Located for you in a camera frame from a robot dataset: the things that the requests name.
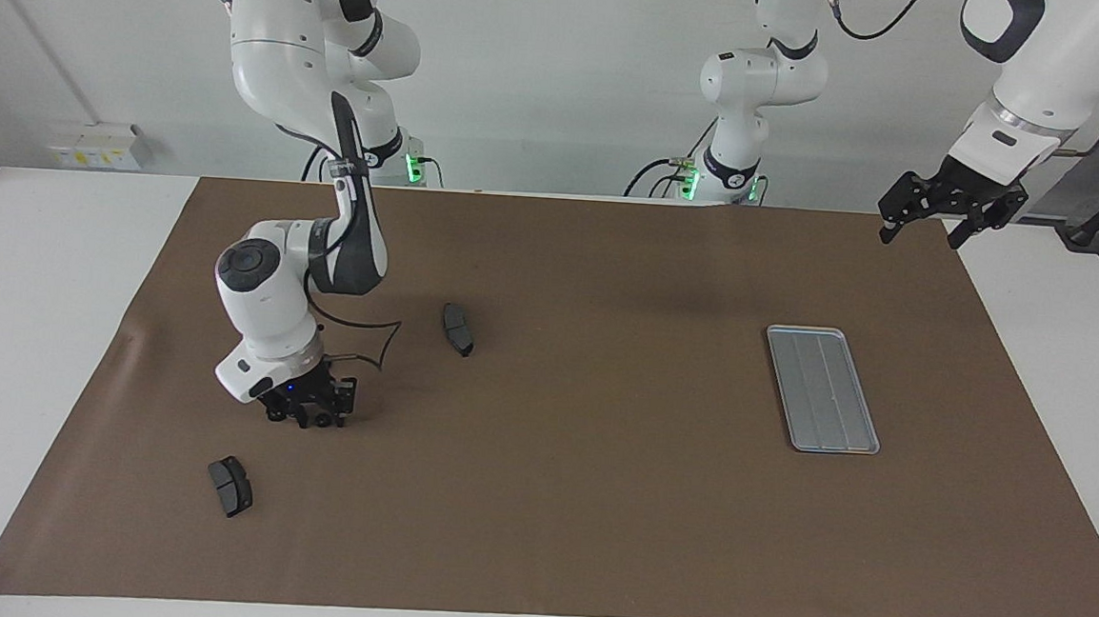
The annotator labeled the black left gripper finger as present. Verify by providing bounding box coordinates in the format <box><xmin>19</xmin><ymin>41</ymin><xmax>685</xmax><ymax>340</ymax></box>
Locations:
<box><xmin>948</xmin><ymin>186</ymin><xmax>1029</xmax><ymax>254</ymax></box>
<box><xmin>876</xmin><ymin>171</ymin><xmax>935</xmax><ymax>247</ymax></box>

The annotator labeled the silver metal tray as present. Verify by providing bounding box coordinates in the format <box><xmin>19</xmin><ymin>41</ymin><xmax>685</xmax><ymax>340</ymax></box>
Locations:
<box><xmin>758</xmin><ymin>324</ymin><xmax>888</xmax><ymax>457</ymax></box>

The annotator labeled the short dark brake pad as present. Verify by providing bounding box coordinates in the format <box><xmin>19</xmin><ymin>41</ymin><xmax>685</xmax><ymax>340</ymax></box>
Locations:
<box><xmin>205</xmin><ymin>456</ymin><xmax>257</xmax><ymax>520</ymax></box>

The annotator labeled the long dark brake pad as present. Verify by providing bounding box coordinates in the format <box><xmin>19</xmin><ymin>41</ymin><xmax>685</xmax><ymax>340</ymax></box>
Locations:
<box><xmin>440</xmin><ymin>302</ymin><xmax>478</xmax><ymax>359</ymax></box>

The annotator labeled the brown paper table mat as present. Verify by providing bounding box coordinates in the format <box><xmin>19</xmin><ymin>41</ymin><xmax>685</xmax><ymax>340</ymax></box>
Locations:
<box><xmin>0</xmin><ymin>161</ymin><xmax>1099</xmax><ymax>617</ymax></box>

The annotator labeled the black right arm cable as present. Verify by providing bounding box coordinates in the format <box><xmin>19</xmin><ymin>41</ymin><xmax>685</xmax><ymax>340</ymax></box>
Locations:
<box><xmin>298</xmin><ymin>156</ymin><xmax>413</xmax><ymax>374</ymax></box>

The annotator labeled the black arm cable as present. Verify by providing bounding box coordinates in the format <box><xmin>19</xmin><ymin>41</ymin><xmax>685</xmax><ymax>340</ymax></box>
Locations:
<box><xmin>298</xmin><ymin>156</ymin><xmax>413</xmax><ymax>374</ymax></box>
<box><xmin>812</xmin><ymin>0</ymin><xmax>1099</xmax><ymax>162</ymax></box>

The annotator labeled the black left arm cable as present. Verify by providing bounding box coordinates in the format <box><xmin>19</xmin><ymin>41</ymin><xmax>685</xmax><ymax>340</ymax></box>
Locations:
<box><xmin>812</xmin><ymin>0</ymin><xmax>1099</xmax><ymax>162</ymax></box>

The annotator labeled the white yellow wall box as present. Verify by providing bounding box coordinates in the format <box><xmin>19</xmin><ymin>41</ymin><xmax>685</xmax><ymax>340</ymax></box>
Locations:
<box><xmin>48</xmin><ymin>121</ymin><xmax>149</xmax><ymax>173</ymax></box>

